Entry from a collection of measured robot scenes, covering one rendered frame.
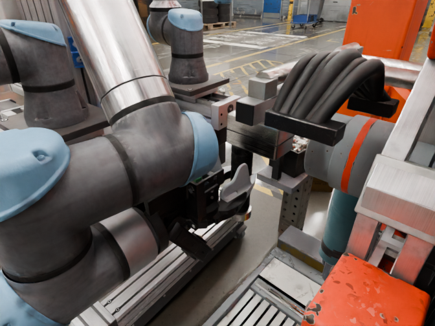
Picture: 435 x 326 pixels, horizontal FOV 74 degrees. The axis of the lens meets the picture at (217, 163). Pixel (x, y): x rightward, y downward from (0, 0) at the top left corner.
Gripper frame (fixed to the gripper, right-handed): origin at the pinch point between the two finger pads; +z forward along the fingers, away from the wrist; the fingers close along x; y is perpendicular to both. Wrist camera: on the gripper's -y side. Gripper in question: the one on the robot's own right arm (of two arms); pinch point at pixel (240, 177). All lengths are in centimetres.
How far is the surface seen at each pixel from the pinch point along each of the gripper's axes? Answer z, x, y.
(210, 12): 765, 714, -33
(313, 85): -2.1, -11.1, 18.3
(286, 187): 54, 17, -39
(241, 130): -2.4, -1.6, 10.0
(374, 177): -9.3, -20.9, 13.7
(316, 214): 100, 18, -83
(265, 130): -2.4, -5.6, 11.1
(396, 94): 62, -9, 2
